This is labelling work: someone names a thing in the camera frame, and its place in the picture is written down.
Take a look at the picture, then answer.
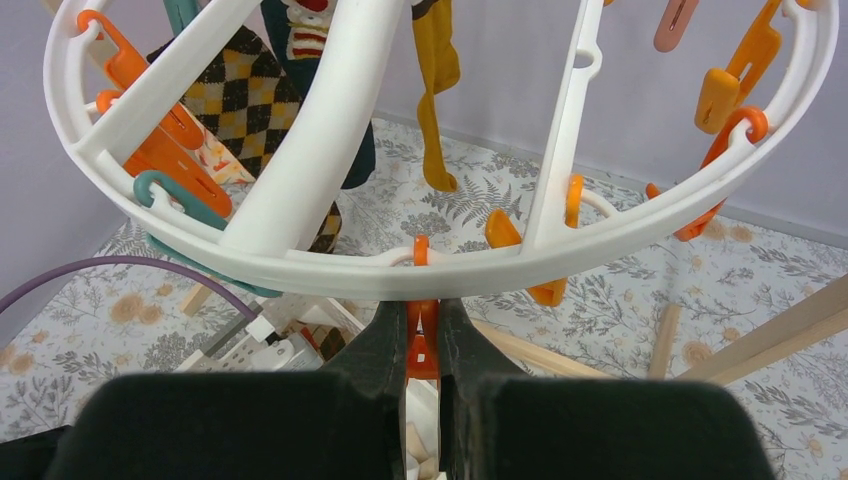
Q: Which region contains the floral grey table cloth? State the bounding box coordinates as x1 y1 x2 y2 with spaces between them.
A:
1 120 847 479

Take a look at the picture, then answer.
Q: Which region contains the white plastic laundry basket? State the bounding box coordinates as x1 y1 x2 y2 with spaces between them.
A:
251 294 442 480

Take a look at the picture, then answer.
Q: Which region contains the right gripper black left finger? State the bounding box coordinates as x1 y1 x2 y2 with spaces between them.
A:
42 301 409 480

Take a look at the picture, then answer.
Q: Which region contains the yellow orange clothes peg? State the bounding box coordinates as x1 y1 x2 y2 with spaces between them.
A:
694 0 782 134

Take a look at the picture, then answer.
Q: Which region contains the orange floral cloth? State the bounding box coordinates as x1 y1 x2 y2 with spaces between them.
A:
194 127 255 185

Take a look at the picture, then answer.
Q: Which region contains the white round clip hanger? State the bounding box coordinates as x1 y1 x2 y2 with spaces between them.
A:
42 0 841 303

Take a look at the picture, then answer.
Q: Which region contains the mustard yellow sock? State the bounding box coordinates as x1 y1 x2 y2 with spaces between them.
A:
410 0 462 193

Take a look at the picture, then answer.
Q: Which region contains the wooden drying rack frame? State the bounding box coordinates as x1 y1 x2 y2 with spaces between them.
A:
178 274 848 387

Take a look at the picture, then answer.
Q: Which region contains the pink clothes peg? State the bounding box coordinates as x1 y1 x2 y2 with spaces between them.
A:
653 0 699 53

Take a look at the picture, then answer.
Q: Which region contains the navy blue patterned sock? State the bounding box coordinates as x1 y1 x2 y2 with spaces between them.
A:
259 0 378 191

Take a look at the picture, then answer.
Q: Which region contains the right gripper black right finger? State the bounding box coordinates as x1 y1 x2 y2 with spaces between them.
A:
438 299 774 479

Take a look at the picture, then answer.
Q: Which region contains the brown yellow argyle sock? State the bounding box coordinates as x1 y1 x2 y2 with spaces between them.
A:
146 25 344 255

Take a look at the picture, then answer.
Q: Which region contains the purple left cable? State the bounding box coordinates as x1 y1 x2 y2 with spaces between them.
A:
0 255 261 323

